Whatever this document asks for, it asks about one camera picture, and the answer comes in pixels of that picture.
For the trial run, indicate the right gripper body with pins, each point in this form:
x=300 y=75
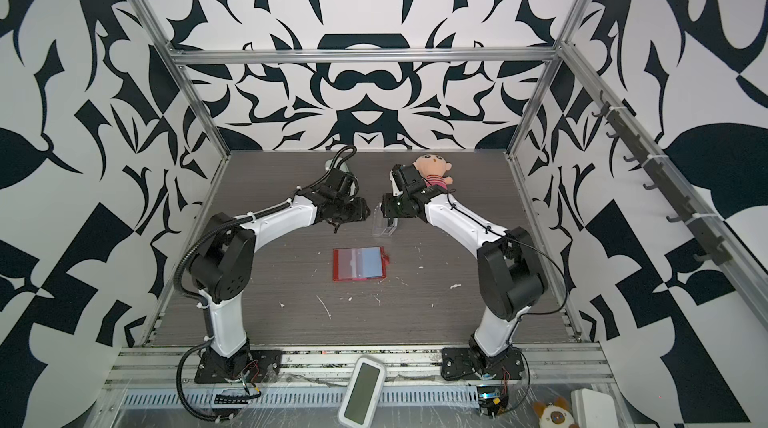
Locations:
x=397 y=206

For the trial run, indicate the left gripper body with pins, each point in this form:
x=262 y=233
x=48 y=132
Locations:
x=351 y=211

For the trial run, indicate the clear plastic card box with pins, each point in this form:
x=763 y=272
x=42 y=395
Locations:
x=383 y=226

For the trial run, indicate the red card holder wallet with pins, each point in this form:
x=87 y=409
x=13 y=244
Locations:
x=359 y=264

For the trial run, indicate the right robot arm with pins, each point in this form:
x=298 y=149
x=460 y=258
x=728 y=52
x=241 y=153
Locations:
x=510 y=273

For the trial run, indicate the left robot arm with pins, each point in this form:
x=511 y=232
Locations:
x=217 y=268

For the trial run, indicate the pink plush doll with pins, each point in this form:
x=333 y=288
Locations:
x=433 y=169

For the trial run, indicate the white timer display device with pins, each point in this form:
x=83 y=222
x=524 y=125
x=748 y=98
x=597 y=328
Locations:
x=363 y=393

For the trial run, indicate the small green circuit board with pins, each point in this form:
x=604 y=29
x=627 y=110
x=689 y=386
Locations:
x=492 y=400

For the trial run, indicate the white brown plush toy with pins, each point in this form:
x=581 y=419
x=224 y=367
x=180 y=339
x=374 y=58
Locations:
x=555 y=415

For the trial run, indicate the white box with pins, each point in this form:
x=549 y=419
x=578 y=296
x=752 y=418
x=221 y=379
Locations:
x=593 y=409

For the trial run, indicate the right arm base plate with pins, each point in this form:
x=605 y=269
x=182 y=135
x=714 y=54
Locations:
x=470 y=363

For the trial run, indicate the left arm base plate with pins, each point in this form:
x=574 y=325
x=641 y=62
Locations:
x=252 y=366

